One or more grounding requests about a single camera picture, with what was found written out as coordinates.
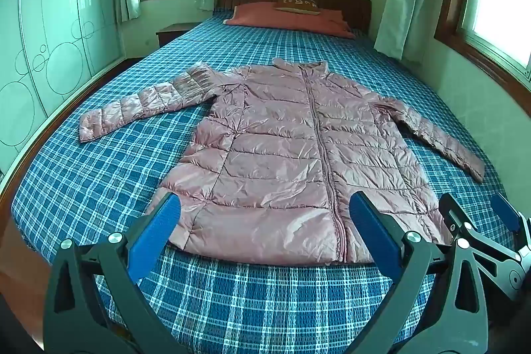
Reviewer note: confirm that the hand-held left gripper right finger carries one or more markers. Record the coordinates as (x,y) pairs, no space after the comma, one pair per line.
(373,231)

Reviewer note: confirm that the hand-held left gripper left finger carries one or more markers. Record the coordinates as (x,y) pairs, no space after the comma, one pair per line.
(154,230)

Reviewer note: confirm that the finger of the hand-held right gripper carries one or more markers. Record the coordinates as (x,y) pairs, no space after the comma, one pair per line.
(507,213)
(456,219)

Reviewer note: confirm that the pink quilted puffer jacket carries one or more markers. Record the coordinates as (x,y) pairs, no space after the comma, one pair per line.
(269,150)

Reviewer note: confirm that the bed with blue plaid sheet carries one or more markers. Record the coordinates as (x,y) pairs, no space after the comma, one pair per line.
(124,155)

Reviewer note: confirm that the wooden nightstand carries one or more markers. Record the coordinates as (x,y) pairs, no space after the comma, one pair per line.
(174,34)

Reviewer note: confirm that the pink pillow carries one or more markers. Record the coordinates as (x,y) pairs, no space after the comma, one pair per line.
(290,23)

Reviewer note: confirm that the green glass wardrobe doors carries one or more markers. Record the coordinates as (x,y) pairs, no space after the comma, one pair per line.
(49,26)

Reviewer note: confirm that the small brown patterned cushion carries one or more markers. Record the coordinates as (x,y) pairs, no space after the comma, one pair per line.
(296,4)

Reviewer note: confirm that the window with brown wooden frame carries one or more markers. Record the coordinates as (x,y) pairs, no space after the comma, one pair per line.
(498,5)

